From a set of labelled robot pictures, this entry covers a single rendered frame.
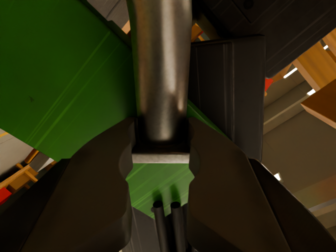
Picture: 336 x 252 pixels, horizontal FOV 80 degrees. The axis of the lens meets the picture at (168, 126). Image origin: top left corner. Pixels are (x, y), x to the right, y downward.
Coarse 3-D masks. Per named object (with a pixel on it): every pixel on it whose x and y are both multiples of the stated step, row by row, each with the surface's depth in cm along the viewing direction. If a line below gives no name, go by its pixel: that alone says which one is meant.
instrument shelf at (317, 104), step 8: (328, 88) 59; (312, 96) 62; (320, 96) 59; (328, 96) 56; (304, 104) 62; (312, 104) 58; (320, 104) 56; (328, 104) 53; (312, 112) 59; (320, 112) 53; (328, 112) 51; (328, 120) 50
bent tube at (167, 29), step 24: (144, 0) 8; (168, 0) 8; (144, 24) 9; (168, 24) 9; (144, 48) 9; (168, 48) 9; (144, 72) 10; (168, 72) 10; (144, 96) 10; (168, 96) 10; (144, 120) 11; (168, 120) 11; (144, 144) 12; (168, 144) 12
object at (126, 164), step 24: (96, 144) 9; (120, 144) 9; (72, 168) 8; (96, 168) 8; (120, 168) 8; (72, 192) 7; (96, 192) 7; (120, 192) 7; (48, 216) 6; (72, 216) 6; (96, 216) 6; (120, 216) 6; (48, 240) 5; (72, 240) 5; (96, 240) 6; (120, 240) 7
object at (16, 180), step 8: (24, 168) 475; (48, 168) 551; (16, 176) 457; (24, 176) 475; (32, 176) 480; (0, 184) 424; (8, 184) 449; (16, 184) 456; (24, 184) 482; (0, 192) 422; (8, 192) 432; (0, 200) 415
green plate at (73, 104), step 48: (0, 0) 11; (48, 0) 11; (0, 48) 12; (48, 48) 12; (96, 48) 12; (0, 96) 14; (48, 96) 14; (96, 96) 14; (48, 144) 16; (144, 192) 19
